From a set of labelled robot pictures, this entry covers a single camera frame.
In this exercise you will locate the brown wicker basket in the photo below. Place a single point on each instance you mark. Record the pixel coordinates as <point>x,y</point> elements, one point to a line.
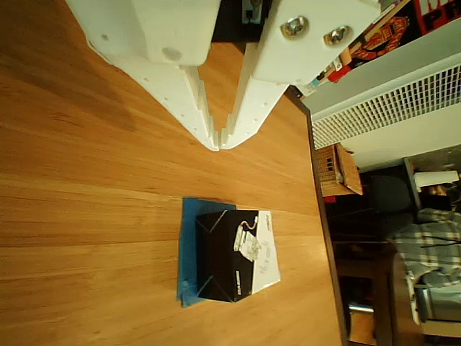
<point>340,169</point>

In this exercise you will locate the orange black printed box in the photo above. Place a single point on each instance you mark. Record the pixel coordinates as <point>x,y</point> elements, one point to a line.
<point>385,36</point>

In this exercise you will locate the blue paper target sheet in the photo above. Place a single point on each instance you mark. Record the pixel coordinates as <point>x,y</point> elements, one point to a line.
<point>187,245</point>

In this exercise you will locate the black white servo box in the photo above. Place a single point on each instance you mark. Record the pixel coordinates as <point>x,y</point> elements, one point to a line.
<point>223,259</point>

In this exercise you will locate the dark grey chair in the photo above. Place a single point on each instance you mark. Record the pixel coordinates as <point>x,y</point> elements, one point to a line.
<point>390,196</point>

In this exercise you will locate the red black printed box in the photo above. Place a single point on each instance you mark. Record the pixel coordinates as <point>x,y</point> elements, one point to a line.
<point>437,16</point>

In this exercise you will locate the grey plaid blanket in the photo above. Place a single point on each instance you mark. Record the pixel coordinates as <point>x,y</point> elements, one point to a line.
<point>428,238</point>

